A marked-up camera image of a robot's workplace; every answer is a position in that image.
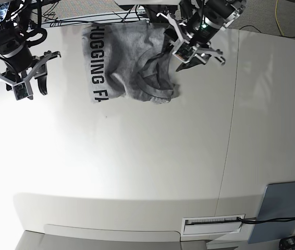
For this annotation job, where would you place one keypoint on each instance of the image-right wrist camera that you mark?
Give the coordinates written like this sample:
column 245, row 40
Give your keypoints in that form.
column 184, row 52

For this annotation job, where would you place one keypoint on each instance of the black device bottom right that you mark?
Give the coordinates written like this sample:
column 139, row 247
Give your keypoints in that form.
column 287, row 243

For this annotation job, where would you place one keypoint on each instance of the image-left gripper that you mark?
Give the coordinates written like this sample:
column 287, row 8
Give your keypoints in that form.
column 23, row 65

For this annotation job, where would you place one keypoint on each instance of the grey T-shirt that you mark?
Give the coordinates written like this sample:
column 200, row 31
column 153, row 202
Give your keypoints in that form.
column 128, row 60

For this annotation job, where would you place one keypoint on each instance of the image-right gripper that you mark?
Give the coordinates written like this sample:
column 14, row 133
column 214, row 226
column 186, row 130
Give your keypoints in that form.
column 198, row 32

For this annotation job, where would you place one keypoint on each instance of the white cable grommet plate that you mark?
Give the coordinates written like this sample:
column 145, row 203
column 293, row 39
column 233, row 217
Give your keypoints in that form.
column 217, row 225

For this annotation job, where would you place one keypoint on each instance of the blue-grey flat panel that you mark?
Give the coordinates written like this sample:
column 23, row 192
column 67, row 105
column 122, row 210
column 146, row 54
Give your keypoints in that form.
column 278, row 202

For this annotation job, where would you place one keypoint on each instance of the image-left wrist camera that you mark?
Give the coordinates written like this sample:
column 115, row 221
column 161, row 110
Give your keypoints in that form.
column 23, row 90

